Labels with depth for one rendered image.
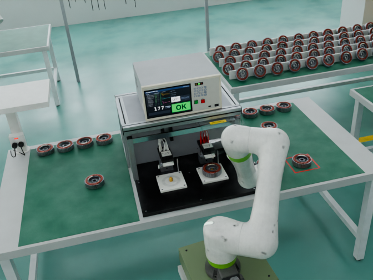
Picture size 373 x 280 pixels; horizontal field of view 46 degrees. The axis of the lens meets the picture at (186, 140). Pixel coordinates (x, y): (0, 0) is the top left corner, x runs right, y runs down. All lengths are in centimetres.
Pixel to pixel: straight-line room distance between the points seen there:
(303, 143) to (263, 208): 120
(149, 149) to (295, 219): 132
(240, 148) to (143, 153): 96
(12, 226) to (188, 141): 110
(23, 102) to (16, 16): 608
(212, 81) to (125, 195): 80
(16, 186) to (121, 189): 64
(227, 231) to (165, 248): 153
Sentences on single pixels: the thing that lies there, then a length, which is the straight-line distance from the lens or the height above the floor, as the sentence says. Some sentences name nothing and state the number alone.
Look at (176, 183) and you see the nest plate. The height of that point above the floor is 78.
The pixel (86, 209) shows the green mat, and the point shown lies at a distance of 246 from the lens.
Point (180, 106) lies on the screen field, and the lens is 241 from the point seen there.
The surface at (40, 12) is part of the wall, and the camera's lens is 866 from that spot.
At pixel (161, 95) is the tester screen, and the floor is 126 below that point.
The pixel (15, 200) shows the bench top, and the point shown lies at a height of 75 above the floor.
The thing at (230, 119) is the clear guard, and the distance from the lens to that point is 248.
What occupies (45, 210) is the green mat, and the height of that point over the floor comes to 75.
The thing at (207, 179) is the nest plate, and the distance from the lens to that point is 248.
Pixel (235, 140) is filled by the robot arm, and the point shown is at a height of 131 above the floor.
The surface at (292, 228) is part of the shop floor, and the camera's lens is 334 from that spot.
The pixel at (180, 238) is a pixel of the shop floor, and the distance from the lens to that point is 327.
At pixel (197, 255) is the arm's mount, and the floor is 83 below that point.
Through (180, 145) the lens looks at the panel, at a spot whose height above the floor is 85.
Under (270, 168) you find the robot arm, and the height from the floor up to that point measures 124.
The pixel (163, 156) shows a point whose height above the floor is 92.
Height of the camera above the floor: 226
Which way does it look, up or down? 31 degrees down
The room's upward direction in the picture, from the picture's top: 5 degrees counter-clockwise
